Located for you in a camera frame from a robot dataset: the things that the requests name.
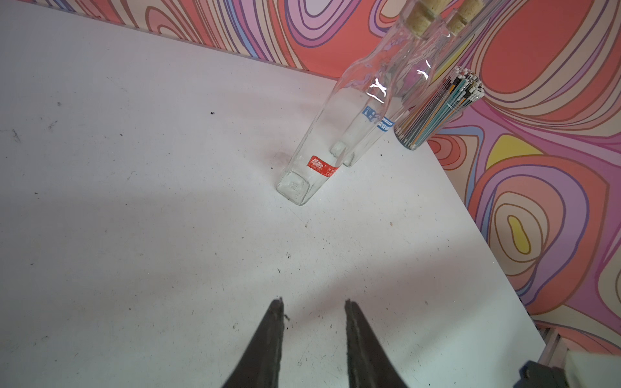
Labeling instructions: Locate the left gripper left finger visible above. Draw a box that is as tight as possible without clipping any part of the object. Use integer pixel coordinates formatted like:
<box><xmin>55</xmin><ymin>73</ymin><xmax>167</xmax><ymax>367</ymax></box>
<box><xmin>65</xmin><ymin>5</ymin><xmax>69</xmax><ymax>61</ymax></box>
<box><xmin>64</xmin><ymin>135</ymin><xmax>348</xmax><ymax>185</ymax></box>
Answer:
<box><xmin>223</xmin><ymin>298</ymin><xmax>285</xmax><ymax>388</ymax></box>

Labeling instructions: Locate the clear bottle red label cork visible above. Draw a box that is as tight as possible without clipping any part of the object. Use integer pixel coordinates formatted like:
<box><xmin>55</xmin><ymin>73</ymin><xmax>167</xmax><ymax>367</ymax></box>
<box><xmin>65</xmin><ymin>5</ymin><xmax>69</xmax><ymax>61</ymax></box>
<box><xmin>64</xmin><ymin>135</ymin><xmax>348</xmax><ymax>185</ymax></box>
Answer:
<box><xmin>276</xmin><ymin>1</ymin><xmax>448</xmax><ymax>205</ymax></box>

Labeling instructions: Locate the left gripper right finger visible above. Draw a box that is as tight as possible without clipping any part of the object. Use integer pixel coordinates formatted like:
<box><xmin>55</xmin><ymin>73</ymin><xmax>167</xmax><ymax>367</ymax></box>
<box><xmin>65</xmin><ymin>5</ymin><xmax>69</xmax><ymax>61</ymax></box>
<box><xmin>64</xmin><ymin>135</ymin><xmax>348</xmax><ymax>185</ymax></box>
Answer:
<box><xmin>344</xmin><ymin>299</ymin><xmax>407</xmax><ymax>388</ymax></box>

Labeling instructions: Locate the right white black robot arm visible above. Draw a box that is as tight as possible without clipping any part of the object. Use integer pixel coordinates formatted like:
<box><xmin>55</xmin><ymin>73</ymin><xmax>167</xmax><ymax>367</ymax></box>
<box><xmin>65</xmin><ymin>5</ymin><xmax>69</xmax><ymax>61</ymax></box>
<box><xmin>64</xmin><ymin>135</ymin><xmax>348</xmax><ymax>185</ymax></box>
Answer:
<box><xmin>514</xmin><ymin>351</ymin><xmax>621</xmax><ymax>388</ymax></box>

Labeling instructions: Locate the metal cup with pencils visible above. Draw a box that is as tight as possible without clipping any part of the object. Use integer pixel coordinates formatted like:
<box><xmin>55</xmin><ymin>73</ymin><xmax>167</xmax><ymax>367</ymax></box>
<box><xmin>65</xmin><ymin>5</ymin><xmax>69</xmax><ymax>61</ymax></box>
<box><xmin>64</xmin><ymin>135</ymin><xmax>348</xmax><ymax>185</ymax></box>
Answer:
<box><xmin>395</xmin><ymin>66</ymin><xmax>485</xmax><ymax>150</ymax></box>

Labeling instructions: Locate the clear bottle blue label cork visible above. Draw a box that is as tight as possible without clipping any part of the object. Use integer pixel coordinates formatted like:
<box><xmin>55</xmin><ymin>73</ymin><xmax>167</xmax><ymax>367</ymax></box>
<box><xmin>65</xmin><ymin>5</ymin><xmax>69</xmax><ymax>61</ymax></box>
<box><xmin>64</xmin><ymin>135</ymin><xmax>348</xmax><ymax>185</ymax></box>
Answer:
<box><xmin>343</xmin><ymin>1</ymin><xmax>487</xmax><ymax>167</ymax></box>

